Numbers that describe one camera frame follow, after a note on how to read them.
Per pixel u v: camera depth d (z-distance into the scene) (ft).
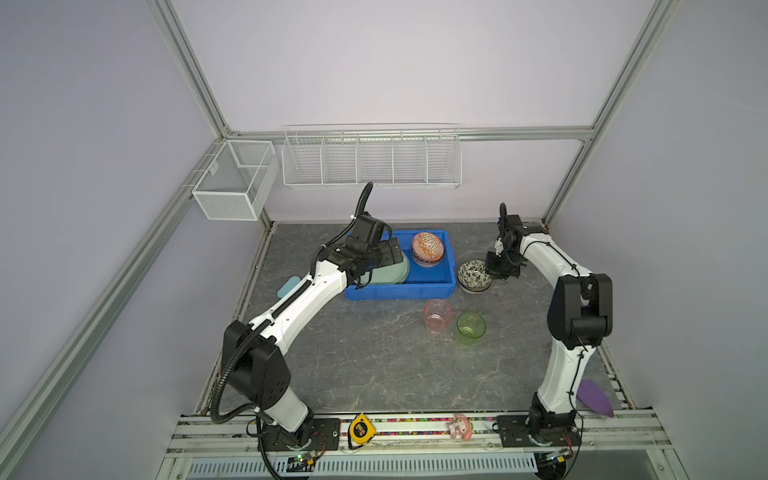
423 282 3.45
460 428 2.37
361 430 2.41
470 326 2.95
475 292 3.16
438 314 3.06
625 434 2.44
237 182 3.34
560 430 2.23
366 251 2.02
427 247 3.45
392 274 3.26
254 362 1.39
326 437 2.39
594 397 2.67
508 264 2.46
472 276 3.34
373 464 2.32
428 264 3.33
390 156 3.27
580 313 1.75
